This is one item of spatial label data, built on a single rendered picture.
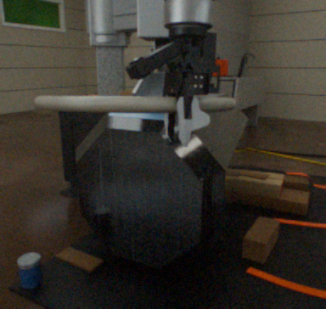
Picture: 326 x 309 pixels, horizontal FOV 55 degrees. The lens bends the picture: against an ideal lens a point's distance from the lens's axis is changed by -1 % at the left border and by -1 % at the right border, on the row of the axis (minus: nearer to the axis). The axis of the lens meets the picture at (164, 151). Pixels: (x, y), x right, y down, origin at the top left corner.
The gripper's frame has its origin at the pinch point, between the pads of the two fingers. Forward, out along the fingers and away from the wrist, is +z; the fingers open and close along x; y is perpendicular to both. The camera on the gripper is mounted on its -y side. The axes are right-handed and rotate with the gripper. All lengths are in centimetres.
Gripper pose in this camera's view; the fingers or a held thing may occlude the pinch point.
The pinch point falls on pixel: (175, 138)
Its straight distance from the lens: 60.5
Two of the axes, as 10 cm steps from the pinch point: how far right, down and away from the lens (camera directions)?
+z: -0.2, 9.8, 1.9
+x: -4.1, -1.8, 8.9
